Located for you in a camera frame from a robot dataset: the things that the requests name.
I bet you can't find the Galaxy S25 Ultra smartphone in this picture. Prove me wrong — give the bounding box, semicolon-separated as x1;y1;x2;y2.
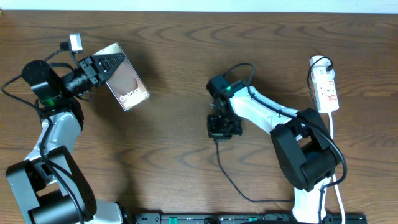
93;42;150;111

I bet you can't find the black charger cable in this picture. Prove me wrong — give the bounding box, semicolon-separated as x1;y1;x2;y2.
213;55;335;203

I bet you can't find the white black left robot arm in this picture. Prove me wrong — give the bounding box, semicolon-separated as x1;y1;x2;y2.
6;53;130;223

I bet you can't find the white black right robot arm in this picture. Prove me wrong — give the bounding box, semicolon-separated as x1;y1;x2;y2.
206;75;342;223

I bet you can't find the white power strip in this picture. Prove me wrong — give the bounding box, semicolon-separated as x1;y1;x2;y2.
310;55;339;114

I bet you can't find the white power strip cord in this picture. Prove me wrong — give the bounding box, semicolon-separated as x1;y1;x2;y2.
327;112;346;224

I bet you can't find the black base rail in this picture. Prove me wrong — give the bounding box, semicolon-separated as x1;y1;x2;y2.
124;212;368;224

